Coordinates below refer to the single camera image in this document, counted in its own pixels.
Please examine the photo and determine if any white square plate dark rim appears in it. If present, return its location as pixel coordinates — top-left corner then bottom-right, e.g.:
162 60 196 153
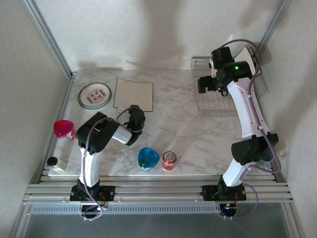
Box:
233 46 257 74
112 78 154 114

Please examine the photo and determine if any round plate red green print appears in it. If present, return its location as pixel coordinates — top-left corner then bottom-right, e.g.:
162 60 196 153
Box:
77 82 112 110

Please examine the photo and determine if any blue triangular container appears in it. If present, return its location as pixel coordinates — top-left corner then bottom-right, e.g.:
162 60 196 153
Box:
137 147 160 171

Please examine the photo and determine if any red soda can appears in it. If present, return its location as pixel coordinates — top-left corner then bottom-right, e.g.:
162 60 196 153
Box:
162 150 177 171

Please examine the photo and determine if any pink triangular container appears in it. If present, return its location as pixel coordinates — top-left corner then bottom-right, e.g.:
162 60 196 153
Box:
53 119 77 142

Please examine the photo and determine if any glass bottle black cap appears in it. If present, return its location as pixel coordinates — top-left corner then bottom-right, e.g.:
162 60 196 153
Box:
47 157 67 173

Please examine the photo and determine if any blue plastic cup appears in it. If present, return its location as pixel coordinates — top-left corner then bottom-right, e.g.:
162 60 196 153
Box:
256 155 275 173

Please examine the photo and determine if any black controller box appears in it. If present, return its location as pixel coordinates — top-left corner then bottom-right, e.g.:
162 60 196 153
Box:
79 203 109 221
219 203 240 220

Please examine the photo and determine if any wire dish rack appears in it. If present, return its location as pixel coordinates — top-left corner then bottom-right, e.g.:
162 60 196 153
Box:
191 56 263 119

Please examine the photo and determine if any aluminium corner post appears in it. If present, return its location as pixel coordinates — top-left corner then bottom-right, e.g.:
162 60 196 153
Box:
256 0 293 54
23 0 76 79

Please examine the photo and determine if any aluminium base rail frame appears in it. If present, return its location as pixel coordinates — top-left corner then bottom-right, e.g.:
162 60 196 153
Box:
21 167 295 206

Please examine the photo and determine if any grey slotted cable duct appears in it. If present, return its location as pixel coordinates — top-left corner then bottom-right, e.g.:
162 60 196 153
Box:
31 203 222 215

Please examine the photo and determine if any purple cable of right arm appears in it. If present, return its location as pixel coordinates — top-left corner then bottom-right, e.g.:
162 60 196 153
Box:
219 39 282 219

